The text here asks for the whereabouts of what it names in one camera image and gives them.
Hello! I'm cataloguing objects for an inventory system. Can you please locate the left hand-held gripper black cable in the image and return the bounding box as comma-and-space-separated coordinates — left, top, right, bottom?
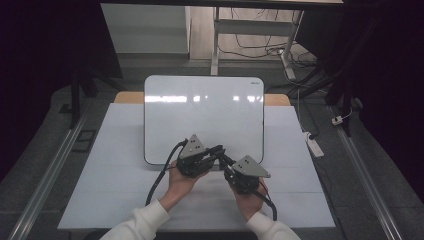
145, 138, 190, 207

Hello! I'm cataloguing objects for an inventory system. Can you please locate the white whiteboard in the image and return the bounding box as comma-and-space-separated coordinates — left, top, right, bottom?
143, 74, 266, 167

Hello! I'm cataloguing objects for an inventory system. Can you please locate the right hand-held gripper black cable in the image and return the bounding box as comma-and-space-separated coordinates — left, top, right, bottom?
253, 188, 279, 222

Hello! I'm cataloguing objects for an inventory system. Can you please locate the hand-held gripper black cable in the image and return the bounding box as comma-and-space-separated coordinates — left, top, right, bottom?
253, 188, 279, 222
145, 138, 190, 207

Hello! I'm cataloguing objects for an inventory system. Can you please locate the white-legged desk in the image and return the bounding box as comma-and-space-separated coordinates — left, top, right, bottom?
99, 0, 344, 81

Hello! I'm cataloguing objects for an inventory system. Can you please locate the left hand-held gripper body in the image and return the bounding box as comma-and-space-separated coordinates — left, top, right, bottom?
175, 133, 215, 179

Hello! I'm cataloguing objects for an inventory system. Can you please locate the person's right hand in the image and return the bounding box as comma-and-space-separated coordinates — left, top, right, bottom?
229, 178, 270, 223

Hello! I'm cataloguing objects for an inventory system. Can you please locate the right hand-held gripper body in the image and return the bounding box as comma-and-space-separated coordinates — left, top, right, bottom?
224, 154, 271, 195

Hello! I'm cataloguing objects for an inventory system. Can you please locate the tangle of floor cables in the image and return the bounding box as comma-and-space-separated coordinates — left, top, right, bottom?
218, 8, 318, 69

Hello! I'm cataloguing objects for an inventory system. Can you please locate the white table mat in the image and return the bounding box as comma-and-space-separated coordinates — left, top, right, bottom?
57, 102, 336, 233

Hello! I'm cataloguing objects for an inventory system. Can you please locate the white power strip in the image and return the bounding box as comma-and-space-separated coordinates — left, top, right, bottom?
302, 131, 325, 158

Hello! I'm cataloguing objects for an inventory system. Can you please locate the black metal stand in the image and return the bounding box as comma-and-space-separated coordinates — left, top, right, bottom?
288, 19, 383, 138
59, 64, 125, 130

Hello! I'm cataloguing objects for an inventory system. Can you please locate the person's left hand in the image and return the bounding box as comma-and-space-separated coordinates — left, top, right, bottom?
159, 161, 208, 212

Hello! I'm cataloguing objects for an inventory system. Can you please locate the aluminium rail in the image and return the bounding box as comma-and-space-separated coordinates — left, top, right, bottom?
328, 105, 404, 240
8, 108, 90, 240

